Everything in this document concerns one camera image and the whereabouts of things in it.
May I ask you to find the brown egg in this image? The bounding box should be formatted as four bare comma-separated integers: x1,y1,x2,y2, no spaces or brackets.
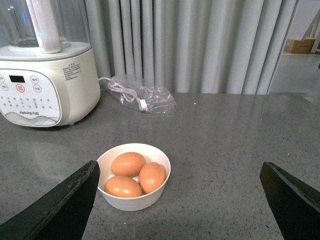
138,162,166,194
111,152,146,178
103,175,143,198

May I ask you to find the clear plastic bag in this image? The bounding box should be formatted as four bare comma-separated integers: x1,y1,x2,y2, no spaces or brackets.
105,74,178,115

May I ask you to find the white power cable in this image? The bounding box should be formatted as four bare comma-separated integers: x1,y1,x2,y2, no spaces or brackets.
98,76,148,112

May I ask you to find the brown front egg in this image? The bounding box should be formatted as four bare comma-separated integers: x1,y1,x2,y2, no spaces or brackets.
103,175,143,198

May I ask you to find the brown cardboard box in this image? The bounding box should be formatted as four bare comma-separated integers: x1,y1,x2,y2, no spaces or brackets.
284,37,316,54

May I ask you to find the grey pleated curtain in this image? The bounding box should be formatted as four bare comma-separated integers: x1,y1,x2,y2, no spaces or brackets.
85,0,299,95

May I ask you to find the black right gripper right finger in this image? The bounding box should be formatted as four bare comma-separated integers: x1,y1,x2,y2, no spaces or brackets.
259,162,320,240

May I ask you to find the brown right egg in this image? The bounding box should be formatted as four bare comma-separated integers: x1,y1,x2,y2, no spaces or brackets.
138,162,166,194

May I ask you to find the white soy milk maker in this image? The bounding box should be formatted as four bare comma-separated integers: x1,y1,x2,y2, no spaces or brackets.
0,0,101,128

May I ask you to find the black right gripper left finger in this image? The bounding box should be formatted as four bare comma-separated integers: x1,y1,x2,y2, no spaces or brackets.
0,160,100,240

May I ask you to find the brown back egg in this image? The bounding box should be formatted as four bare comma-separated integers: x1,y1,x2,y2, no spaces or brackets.
111,152,146,178

